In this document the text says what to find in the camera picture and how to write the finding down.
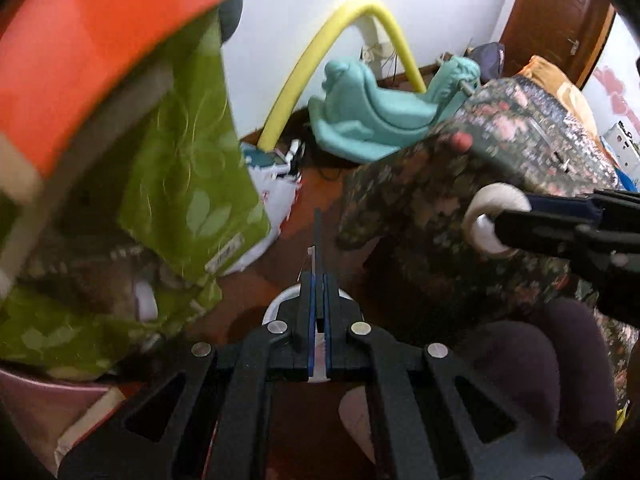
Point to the teal rocking horse toy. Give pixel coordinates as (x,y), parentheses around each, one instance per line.
(370,115)

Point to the dark backpack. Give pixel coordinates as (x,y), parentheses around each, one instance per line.
(487,60)

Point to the wall socket with plugs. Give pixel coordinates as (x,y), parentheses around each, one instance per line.
(375,52)

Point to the white plastic bag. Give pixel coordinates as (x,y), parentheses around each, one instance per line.
(275,210)

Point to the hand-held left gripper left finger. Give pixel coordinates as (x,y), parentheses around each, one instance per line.
(311,305)

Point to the white tape roll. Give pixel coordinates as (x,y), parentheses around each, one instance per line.
(480,203)

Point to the pink plastic basin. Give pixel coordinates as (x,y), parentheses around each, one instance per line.
(40,395)

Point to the white plastic bowl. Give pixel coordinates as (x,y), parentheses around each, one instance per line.
(279,306)

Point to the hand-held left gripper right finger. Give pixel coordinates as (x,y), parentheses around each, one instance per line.
(329,305)

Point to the dark floral blanket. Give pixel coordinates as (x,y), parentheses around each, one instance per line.
(425,200)

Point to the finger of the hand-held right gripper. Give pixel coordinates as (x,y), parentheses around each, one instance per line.
(535,237)
(560,206)

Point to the orange box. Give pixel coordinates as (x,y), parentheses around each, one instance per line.
(100,35)

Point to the orange blanket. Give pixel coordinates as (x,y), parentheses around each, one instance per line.
(555,90)

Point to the person's dark trousers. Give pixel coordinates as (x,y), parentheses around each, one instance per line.
(525,360)

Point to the green floral bag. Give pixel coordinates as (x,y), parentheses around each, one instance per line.
(190,160)

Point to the wardrobe with heart stickers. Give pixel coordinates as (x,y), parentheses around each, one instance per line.
(616,85)

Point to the brown wooden door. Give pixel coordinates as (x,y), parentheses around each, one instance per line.
(550,15)

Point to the dark grey cloth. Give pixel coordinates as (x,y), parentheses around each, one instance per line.
(231,15)

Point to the yellow foam tube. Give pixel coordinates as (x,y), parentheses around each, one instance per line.
(290,95)

